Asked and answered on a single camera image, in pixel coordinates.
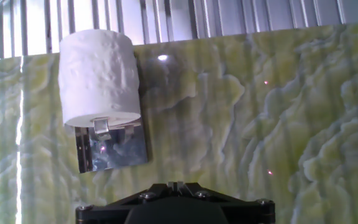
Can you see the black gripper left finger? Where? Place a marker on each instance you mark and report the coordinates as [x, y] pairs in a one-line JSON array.
[[104, 214]]

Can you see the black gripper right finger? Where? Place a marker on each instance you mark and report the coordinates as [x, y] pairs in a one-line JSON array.
[[250, 214]]

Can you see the white toilet paper roll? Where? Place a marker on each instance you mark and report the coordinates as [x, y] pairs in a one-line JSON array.
[[98, 74]]

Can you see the green marble pattern mat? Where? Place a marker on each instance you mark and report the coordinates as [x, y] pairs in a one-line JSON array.
[[228, 124]]

